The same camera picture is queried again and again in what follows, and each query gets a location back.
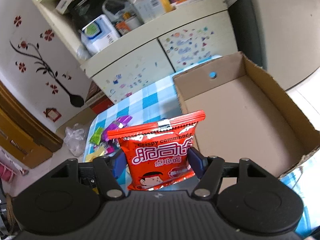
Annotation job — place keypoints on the purple snack bag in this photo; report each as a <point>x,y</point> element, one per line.
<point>119,123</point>

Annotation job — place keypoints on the pink white snack packet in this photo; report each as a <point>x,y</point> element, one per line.
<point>110,146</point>

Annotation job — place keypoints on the clear plastic bag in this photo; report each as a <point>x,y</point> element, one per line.
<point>75,139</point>

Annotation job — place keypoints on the red house wall sticker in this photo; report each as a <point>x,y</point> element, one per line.
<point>52,114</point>

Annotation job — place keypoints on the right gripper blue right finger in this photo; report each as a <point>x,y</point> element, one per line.
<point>197,162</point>

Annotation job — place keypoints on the yellow snack packet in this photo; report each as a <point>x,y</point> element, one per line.
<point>97,153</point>

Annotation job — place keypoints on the red noodle snack bag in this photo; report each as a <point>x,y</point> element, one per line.
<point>156,152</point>

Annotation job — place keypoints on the white open paper box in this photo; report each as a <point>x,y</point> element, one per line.
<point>148,10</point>

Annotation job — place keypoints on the cardboard box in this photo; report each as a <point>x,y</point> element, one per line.
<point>248,115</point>

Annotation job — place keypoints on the blue checkered tablecloth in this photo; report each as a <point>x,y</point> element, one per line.
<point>160,101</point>

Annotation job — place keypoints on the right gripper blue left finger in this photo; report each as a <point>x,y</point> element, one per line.
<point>117,164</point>

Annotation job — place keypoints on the white blue carton box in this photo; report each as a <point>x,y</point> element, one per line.
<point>99,34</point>

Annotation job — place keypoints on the wooden door frame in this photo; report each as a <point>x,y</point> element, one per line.
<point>22,135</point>

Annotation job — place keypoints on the red brown gift box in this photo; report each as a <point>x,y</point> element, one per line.
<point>96,99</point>

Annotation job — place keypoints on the beige refrigerator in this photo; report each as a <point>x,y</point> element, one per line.
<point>289,34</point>

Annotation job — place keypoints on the cream cabinet with stickers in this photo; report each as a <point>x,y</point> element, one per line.
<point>185,35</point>

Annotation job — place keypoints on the green snack packet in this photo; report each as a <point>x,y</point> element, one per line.
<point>96,137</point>

